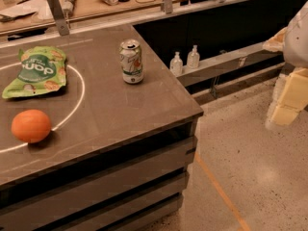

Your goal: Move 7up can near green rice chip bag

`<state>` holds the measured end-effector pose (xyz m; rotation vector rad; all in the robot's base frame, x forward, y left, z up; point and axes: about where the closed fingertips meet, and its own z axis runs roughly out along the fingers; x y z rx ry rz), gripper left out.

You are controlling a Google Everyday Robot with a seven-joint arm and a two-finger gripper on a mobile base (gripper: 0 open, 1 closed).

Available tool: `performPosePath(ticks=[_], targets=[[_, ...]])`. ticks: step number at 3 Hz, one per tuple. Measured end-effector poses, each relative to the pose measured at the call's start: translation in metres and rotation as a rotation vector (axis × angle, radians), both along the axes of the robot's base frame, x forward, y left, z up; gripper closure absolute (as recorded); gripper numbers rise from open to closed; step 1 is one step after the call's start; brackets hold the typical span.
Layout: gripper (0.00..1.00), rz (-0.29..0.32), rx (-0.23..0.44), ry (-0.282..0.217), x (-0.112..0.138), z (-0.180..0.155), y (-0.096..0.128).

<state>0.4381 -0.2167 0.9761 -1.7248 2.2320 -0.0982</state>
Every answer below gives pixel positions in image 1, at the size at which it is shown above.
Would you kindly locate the green rice chip bag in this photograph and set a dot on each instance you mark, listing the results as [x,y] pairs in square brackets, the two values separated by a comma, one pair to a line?
[42,71]

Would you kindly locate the left clear sanitizer bottle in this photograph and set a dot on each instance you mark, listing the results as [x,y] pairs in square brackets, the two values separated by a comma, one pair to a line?
[176,65]

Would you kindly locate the orange fruit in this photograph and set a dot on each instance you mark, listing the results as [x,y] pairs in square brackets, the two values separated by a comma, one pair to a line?
[31,126]

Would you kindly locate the grey drawer cabinet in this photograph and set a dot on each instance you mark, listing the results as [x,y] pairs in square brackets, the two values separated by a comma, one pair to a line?
[110,183]

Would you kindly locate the grey metal bracket left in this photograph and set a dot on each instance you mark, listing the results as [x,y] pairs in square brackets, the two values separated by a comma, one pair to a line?
[58,15]

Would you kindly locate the right clear sanitizer bottle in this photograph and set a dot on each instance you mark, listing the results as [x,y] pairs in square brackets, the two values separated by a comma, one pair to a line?
[193,58]

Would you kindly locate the white paper sheets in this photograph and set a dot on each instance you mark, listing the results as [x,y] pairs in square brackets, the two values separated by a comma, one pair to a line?
[39,8]

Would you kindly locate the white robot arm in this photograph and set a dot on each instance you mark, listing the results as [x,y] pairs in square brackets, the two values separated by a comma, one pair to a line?
[295,48]

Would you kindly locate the clear sanitizer bottle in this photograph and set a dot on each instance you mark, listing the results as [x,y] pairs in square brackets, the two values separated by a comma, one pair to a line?
[176,65]
[193,58]

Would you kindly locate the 7up soda can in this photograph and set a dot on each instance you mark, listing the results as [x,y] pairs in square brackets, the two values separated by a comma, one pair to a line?
[130,61]

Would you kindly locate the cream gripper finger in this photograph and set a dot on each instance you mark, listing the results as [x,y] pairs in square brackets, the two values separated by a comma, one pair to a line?
[289,98]
[275,43]

